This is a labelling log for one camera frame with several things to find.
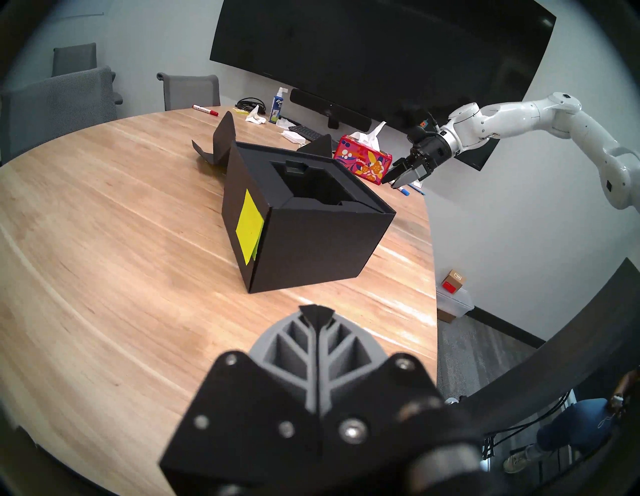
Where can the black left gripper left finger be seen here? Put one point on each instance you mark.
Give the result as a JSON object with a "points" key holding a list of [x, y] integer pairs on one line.
{"points": [[250, 415]]}

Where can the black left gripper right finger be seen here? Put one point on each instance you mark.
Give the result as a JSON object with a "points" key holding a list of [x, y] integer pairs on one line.
{"points": [[380, 400]]}

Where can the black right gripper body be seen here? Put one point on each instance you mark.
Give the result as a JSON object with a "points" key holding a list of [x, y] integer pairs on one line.
{"points": [[430, 152]]}

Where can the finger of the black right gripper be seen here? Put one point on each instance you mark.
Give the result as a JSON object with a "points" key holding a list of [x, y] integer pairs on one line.
{"points": [[395, 174], [414, 179]]}

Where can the black cardboard box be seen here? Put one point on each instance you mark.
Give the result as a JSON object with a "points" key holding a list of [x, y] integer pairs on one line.
{"points": [[310, 240]]}

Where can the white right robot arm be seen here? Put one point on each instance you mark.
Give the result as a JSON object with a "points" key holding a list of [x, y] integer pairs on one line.
{"points": [[525, 112]]}

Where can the colourful tissue box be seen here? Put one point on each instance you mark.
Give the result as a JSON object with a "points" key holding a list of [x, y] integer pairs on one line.
{"points": [[362, 160]]}

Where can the small cardboard box red label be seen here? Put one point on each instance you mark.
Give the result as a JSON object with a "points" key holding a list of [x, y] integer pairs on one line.
{"points": [[453, 280]]}

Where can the blue pen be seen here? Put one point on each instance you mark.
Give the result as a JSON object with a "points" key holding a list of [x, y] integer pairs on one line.
{"points": [[417, 189]]}

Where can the black keyboard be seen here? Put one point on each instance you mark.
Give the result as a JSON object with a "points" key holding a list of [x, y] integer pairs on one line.
{"points": [[310, 134]]}

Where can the white power adapter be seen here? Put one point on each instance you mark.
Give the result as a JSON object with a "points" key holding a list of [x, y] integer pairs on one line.
{"points": [[295, 137]]}

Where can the white plastic storage container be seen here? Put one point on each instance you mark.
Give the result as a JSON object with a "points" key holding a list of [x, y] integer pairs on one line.
{"points": [[452, 305]]}

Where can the crumpled white tissue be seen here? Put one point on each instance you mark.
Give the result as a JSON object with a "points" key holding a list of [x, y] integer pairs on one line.
{"points": [[255, 117], [286, 124]]}

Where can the whiteboard cleaner spray bottle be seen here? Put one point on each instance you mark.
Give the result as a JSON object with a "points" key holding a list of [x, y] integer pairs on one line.
{"points": [[277, 107]]}

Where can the yellow sticky note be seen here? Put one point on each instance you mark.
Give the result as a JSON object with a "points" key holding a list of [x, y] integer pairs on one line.
{"points": [[247, 225]]}

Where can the green sticky note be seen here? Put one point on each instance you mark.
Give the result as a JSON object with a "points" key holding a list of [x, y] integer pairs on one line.
{"points": [[257, 250]]}

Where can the person in blue jeans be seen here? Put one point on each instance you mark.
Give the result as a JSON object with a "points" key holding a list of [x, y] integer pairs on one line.
{"points": [[575, 425]]}

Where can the red marker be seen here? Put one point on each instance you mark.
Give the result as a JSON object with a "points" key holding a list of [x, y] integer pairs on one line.
{"points": [[205, 110]]}

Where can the grey fabric chair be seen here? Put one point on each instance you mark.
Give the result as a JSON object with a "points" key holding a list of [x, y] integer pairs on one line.
{"points": [[190, 92]]}

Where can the grey office chair with armrests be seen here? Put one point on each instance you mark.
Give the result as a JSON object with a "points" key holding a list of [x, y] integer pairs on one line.
{"points": [[75, 60]]}

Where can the grey mesh chair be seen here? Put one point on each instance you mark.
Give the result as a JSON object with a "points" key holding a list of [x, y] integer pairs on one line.
{"points": [[55, 110]]}

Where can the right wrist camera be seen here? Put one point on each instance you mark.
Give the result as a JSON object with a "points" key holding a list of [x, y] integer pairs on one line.
{"points": [[419, 126]]}

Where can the large black wall screen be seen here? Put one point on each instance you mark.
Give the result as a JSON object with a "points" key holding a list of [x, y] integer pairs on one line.
{"points": [[375, 50]]}

